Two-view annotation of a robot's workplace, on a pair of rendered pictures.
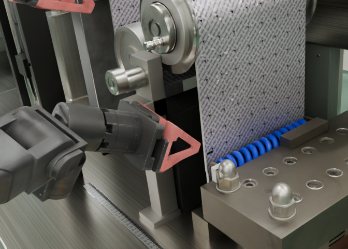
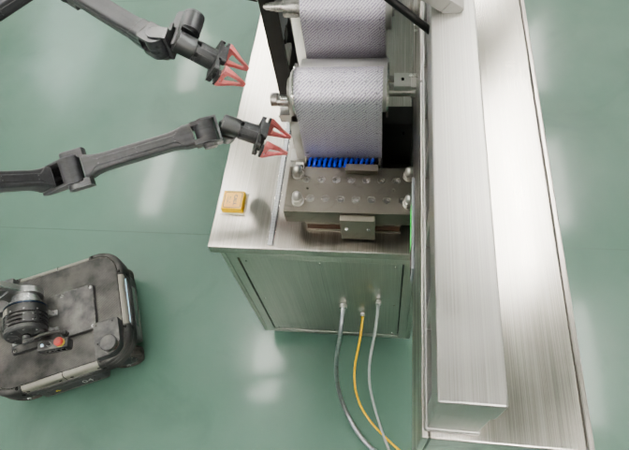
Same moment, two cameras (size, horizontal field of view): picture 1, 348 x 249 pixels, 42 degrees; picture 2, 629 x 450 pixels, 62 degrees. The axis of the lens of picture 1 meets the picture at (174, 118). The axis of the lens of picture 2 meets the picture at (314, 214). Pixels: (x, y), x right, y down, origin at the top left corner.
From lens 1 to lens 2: 1.19 m
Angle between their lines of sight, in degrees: 47
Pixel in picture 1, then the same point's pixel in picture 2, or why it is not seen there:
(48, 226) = not seen: hidden behind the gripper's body
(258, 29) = (341, 114)
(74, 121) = (224, 128)
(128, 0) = (316, 42)
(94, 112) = (235, 125)
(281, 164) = (329, 179)
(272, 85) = (353, 138)
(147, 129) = (256, 140)
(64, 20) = not seen: outside the picture
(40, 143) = (200, 138)
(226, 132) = (317, 148)
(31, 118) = (203, 125)
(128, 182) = not seen: hidden behind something
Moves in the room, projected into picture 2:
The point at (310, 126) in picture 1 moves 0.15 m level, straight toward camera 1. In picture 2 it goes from (365, 168) to (322, 194)
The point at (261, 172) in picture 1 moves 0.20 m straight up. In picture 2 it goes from (317, 177) to (310, 134)
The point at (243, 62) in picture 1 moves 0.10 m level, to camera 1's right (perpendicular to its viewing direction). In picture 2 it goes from (329, 124) to (358, 140)
